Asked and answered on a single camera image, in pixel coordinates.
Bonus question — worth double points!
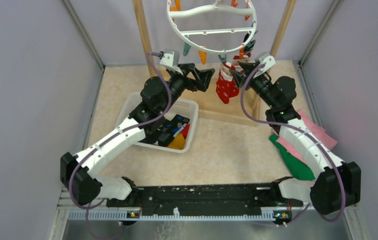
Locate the red Santa snowflake sock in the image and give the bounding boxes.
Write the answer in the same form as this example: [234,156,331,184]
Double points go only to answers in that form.
[231,55,250,72]

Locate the pink cloth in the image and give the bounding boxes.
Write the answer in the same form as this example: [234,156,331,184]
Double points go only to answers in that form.
[276,109,338,165]

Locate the black sock blue squares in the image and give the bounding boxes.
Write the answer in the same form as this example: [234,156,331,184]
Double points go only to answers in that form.
[141,114,190,148]

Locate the wooden hanger stand frame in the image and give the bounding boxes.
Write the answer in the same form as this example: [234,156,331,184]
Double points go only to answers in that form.
[132,0,297,126]

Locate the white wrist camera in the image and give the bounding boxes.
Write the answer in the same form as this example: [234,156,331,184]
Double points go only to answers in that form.
[160,49,182,74]
[254,52,276,78]

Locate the red patterned sock in basket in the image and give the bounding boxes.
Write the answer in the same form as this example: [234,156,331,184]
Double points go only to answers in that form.
[181,124,190,139]

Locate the black sock white stripes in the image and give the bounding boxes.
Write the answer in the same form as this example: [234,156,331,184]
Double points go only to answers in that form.
[242,30,258,56]

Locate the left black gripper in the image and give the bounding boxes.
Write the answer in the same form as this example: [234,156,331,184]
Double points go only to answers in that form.
[160,63,214,114]

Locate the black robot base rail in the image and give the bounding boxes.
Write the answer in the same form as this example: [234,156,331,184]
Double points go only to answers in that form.
[106,183,303,217]

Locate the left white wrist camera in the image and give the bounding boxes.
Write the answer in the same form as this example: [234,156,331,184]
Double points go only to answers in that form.
[160,49,182,74]

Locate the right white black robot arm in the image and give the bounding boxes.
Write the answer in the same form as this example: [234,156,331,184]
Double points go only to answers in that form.
[231,62,362,216]

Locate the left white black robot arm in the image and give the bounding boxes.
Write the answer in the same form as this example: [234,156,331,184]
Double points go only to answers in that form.
[60,63,215,210]

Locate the green cloth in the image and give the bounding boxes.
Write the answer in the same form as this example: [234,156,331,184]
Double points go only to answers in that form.
[269,134,315,181]

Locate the round white clip hanger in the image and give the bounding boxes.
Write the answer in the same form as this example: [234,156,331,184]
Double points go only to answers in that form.
[166,0,258,63]

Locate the white plastic laundry basket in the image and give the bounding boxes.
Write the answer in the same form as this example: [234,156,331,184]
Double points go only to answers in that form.
[114,92,199,154]

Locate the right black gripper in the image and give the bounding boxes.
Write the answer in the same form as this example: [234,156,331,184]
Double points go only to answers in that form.
[230,62,278,109]

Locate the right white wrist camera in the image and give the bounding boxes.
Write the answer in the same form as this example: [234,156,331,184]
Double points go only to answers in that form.
[254,52,276,78]

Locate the yellow sock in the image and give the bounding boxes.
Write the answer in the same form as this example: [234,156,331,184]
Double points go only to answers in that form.
[167,134,186,150]

